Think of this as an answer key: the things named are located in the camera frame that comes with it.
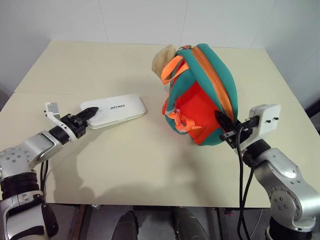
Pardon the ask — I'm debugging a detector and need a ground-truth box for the orange and teal backpack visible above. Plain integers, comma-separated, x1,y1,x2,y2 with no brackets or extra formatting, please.
151,43,239,147

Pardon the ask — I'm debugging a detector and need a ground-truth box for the grey metal table leg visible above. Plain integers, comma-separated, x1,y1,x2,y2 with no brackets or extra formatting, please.
204,207,227,240

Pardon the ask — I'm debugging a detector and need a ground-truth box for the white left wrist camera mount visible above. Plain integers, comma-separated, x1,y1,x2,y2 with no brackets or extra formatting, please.
43,101,77,141

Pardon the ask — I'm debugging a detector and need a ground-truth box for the large dark rounded shape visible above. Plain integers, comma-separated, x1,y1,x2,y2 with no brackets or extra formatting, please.
170,206,210,240

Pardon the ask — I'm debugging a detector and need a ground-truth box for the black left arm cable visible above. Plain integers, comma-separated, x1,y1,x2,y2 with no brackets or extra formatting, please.
39,159,60,238

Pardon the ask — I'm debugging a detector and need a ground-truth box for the brown table frame bar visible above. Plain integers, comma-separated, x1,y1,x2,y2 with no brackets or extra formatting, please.
72,203,101,240

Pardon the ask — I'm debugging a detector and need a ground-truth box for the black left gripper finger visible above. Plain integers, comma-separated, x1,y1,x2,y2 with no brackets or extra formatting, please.
79,106,100,123

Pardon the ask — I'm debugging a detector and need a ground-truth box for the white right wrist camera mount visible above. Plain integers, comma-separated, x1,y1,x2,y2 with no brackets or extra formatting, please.
249,103,281,139

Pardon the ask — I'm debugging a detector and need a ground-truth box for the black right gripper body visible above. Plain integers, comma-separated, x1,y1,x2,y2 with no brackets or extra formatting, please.
220,115,260,151

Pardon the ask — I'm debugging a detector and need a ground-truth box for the small dark rounded shape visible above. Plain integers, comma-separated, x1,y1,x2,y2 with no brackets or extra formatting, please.
116,210,140,240

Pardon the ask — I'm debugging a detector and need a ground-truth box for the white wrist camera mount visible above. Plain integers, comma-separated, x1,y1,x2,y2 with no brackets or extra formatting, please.
249,103,281,139
43,101,77,141

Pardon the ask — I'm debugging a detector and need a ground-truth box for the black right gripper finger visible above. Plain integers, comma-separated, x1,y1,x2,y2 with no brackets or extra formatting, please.
215,110,238,133

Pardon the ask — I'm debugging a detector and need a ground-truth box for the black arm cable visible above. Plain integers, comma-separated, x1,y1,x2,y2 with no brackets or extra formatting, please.
234,124,256,240
39,159,60,238

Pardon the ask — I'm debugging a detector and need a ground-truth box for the white box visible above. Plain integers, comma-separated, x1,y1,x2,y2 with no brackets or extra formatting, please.
79,93,148,130

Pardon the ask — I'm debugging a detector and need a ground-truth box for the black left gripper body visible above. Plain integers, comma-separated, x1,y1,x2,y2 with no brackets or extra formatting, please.
60,113,89,140

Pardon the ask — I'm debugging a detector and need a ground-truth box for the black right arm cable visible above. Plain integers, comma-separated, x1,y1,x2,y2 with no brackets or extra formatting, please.
234,124,256,240

